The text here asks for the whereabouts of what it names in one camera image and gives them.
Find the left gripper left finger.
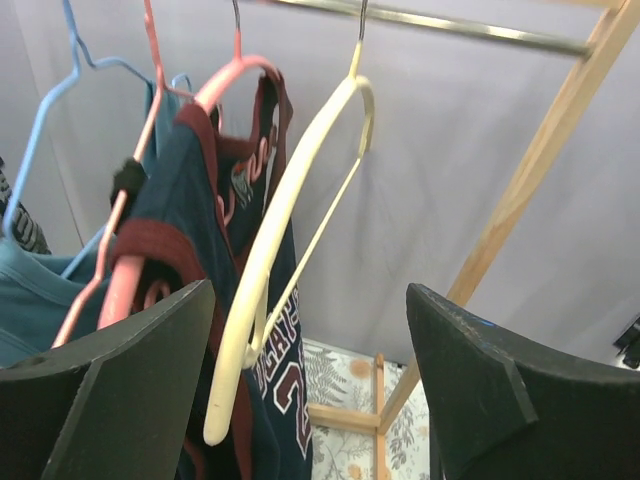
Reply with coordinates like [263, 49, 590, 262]
[1, 280, 215, 479]

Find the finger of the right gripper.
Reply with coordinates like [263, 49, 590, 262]
[110, 157, 148, 210]

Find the wooden clothes rack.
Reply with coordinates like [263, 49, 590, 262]
[269, 0, 640, 480]

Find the thin pink wire hanger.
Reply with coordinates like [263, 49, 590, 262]
[49, 0, 196, 350]

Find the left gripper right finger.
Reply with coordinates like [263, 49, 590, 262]
[406, 283, 639, 479]

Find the teal tank top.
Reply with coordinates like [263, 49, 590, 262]
[1, 91, 186, 368]

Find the navy basketball tank top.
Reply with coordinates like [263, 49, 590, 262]
[112, 77, 313, 479]

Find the thick pink hanger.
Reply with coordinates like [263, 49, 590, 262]
[99, 0, 281, 328]

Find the blue wire hanger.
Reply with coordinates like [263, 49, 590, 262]
[2, 0, 194, 279]

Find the floral table mat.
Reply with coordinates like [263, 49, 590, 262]
[304, 340, 431, 480]

